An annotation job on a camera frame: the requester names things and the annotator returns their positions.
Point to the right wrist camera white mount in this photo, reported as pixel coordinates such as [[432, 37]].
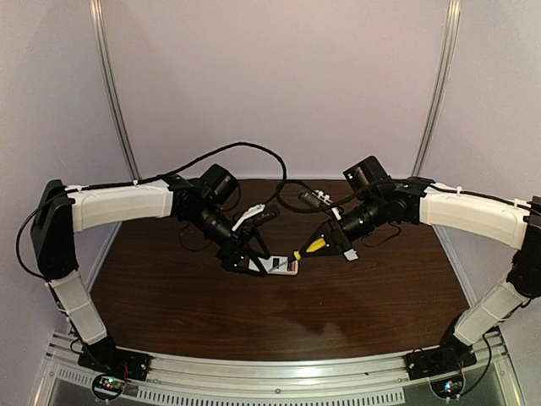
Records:
[[317, 199]]

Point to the left circuit board with leds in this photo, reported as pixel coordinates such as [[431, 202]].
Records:
[[107, 388]]

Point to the circuit board with leds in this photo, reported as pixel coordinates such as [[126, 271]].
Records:
[[107, 388], [448, 387]]

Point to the yellow handled screwdriver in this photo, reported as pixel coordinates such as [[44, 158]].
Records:
[[309, 248]]

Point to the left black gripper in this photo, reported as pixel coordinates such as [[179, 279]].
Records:
[[237, 252]]

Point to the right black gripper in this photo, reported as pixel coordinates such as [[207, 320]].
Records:
[[334, 236]]

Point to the left aluminium corner post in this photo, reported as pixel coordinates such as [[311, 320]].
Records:
[[104, 55]]

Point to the aluminium corner post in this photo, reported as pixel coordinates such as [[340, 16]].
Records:
[[104, 55], [447, 53]]

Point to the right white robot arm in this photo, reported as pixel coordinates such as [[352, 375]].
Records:
[[417, 201]]

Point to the right circuit board with leds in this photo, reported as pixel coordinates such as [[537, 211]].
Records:
[[448, 387]]

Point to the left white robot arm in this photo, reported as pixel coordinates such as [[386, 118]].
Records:
[[63, 212]]

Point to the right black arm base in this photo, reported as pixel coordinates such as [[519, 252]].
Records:
[[449, 356]]

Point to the aluminium front rail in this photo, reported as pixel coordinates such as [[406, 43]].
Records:
[[372, 380]]

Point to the white remote control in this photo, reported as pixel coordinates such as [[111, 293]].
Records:
[[271, 261]]

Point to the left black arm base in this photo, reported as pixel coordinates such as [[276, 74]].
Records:
[[106, 357]]

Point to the right aluminium corner post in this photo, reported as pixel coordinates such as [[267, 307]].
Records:
[[447, 53]]

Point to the white battery cover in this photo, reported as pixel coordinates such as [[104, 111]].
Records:
[[350, 255]]

